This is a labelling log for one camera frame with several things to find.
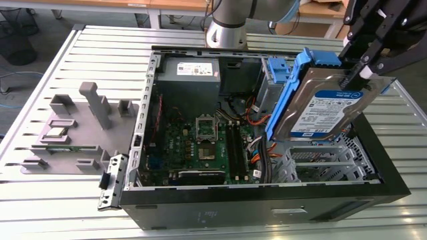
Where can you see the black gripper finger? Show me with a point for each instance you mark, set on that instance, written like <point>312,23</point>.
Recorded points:
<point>354,25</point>
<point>376,47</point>

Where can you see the hard disk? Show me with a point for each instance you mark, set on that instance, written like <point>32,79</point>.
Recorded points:
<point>320,110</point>

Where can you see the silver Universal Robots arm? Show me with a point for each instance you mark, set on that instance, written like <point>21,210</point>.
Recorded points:
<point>227,35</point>

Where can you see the metal disk bay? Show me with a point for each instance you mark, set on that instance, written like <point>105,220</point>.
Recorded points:
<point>320,163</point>

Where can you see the small wooden desk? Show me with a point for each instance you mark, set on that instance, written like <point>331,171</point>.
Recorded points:
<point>300,30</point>

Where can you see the blue plastic drive latch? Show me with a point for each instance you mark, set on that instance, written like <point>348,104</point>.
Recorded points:
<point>278,68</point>

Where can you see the metal drive cage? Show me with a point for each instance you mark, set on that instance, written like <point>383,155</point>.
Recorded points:
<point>267,92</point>

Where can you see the grey power supply unit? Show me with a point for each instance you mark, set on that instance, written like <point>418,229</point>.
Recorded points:
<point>189,92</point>

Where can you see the black RAM slot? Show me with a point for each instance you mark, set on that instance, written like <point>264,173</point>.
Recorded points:
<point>231,150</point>
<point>240,152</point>

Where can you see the CPU socket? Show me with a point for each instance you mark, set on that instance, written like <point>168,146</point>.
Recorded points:
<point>207,153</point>

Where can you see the green motherboard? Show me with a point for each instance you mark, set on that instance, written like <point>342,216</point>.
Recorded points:
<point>180,147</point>

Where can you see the black graphics card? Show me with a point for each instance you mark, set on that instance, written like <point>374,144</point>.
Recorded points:
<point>200,176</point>

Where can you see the black open PC case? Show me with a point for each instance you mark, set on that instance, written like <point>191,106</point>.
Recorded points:
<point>234,212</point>

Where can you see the long white-framed desk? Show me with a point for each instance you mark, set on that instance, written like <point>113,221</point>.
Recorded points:
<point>83,3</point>

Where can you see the grey parts rack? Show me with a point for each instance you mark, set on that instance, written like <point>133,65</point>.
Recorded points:
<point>87,147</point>

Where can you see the silver CPU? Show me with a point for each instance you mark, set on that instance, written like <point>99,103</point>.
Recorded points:
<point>56,131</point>

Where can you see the green RAM stick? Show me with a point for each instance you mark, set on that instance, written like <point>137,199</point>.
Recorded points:
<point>63,149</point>

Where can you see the black mesh waste bin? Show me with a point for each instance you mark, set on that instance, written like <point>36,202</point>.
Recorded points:
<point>20,47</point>

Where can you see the metal card retention bracket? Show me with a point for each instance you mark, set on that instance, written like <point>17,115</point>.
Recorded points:
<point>115,175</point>

